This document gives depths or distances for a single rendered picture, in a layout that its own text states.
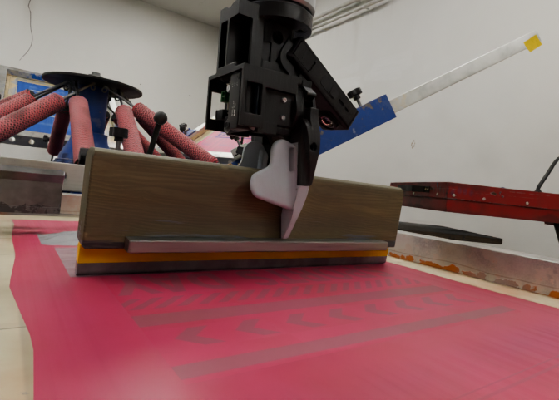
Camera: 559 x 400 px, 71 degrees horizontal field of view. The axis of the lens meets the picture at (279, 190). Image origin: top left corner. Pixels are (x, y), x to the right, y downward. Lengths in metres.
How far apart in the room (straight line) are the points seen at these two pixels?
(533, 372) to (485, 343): 0.04
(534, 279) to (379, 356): 0.30
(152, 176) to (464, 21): 2.63
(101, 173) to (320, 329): 0.19
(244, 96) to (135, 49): 4.70
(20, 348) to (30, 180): 0.34
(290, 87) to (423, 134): 2.41
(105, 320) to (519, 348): 0.25
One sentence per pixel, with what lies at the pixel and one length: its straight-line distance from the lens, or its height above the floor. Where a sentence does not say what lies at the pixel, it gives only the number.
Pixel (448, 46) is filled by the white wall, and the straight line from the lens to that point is 2.83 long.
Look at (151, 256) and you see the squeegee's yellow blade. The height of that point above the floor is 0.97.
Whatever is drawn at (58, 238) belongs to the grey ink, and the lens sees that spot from 0.49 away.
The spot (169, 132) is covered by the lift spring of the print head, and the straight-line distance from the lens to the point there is 1.28.
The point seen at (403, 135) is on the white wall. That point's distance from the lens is 2.85.
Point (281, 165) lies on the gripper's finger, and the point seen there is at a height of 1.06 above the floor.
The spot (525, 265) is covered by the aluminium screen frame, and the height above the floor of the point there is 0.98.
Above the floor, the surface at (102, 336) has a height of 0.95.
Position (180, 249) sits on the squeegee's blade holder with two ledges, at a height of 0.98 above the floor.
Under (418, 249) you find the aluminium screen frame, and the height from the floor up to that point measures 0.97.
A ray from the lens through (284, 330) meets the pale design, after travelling 0.24.
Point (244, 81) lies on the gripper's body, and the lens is 0.34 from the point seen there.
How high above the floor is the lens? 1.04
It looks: level
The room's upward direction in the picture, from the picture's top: 6 degrees clockwise
